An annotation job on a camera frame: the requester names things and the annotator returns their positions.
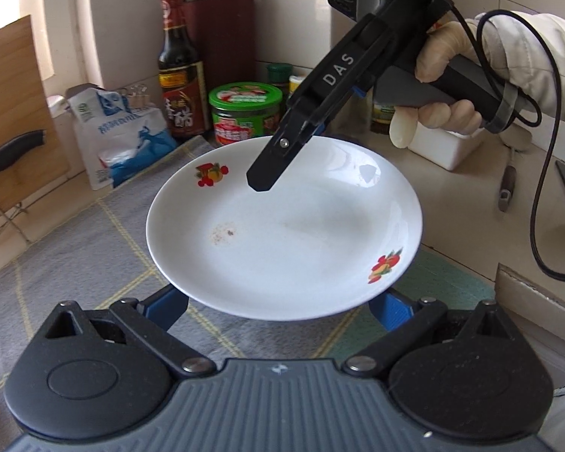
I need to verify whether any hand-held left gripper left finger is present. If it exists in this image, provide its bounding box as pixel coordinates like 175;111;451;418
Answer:
37;285;217;380

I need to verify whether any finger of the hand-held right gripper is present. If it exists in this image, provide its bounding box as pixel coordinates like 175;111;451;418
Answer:
246;99;315;194
306;120;328;145

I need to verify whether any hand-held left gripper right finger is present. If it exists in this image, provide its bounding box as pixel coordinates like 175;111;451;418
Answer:
343;289;524;379

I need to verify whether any white flower print plate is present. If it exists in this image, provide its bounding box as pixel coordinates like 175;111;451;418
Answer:
146;135;423;322

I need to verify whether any person's right hand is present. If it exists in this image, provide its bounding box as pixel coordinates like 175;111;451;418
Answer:
390;19;483;149

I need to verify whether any green lid sauce jar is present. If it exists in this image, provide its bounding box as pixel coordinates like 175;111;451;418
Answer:
208;82;284;148

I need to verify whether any green label bottle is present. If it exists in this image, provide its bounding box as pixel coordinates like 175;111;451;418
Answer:
370;98;408;136

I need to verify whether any dark green cap bottle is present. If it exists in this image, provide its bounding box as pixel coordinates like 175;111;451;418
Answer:
267;63;293;91

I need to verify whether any checked grey teal towel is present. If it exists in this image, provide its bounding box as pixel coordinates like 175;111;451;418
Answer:
0;136;495;389

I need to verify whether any dark soy sauce bottle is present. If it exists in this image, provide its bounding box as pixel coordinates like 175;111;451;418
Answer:
157;0;209;140

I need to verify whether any white container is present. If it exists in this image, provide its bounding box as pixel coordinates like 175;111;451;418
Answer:
407;125;482;171

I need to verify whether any dark red knife block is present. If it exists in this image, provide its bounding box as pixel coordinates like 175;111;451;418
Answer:
183;0;259;104

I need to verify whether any white blue salt bag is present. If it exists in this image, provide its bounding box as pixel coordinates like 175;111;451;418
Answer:
66;86;179;191

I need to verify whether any bamboo cutting board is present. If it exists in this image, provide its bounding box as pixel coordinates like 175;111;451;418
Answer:
0;14;70;243

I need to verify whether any black cable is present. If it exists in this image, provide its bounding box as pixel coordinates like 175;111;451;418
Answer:
445;4;565;281

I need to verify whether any metal utensil brown handle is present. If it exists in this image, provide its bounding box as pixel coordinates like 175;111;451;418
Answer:
498;129;534;212

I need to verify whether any metal wire rack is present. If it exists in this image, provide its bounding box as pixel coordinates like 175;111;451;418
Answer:
0;187;31;251

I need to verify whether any black handled kitchen knife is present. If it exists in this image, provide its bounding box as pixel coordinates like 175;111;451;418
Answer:
0;129;46;180

